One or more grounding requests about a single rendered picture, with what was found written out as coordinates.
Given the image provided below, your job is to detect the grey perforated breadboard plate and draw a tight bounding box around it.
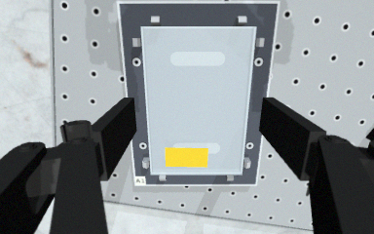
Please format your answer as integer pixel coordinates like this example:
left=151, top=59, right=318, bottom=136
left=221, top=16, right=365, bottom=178
left=49, top=0, right=374, bottom=233

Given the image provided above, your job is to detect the clear plastic lid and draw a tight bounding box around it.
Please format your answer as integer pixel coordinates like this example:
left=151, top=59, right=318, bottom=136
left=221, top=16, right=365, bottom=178
left=141, top=26, right=256, bottom=175

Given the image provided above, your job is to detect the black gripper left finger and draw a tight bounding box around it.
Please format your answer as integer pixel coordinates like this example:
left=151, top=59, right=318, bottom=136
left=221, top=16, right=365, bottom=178
left=0, top=97, right=136, bottom=234

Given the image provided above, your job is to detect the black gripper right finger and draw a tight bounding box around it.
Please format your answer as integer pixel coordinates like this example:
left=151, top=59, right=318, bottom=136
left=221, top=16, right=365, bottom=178
left=259, top=97, right=374, bottom=234

